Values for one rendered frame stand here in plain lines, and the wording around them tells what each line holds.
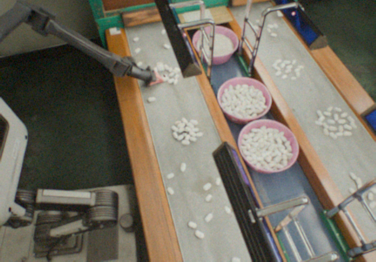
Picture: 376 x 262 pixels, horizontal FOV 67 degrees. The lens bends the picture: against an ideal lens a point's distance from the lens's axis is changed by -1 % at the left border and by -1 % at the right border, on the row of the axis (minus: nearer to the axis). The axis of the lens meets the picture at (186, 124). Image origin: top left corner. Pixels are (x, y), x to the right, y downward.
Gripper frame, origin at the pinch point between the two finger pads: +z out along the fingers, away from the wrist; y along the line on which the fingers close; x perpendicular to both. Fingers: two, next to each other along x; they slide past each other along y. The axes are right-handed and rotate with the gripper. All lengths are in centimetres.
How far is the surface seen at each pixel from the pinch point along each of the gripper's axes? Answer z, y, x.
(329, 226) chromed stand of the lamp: 39, -90, -26
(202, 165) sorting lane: 5, -52, -3
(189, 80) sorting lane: 12.2, -2.6, -7.7
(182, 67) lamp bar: -15.5, -23.7, -27.6
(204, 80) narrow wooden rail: 15.8, -7.0, -13.9
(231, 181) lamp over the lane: -16, -74, -30
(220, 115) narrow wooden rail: 16.0, -30.3, -14.3
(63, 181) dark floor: -14, -4, 109
